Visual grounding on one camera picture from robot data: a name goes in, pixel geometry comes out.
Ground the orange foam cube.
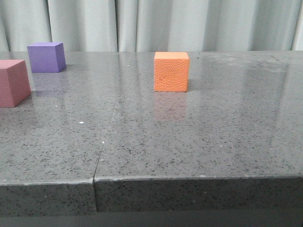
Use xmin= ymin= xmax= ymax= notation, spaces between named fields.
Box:
xmin=154 ymin=52 xmax=190 ymax=92

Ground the pink foam cube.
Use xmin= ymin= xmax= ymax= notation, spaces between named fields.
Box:
xmin=0 ymin=60 xmax=31 ymax=107

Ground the grey-white curtain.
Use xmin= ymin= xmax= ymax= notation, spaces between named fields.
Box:
xmin=0 ymin=0 xmax=303 ymax=52

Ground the purple foam cube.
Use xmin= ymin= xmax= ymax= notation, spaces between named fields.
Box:
xmin=27 ymin=42 xmax=66 ymax=73

